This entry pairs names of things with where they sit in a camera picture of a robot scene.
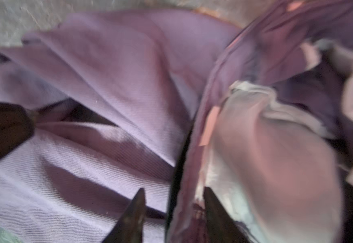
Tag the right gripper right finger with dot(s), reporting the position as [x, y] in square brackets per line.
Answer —
[220, 226]

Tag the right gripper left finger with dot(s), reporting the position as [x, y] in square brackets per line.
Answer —
[129, 228]

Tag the purple trousers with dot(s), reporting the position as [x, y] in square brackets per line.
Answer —
[174, 101]

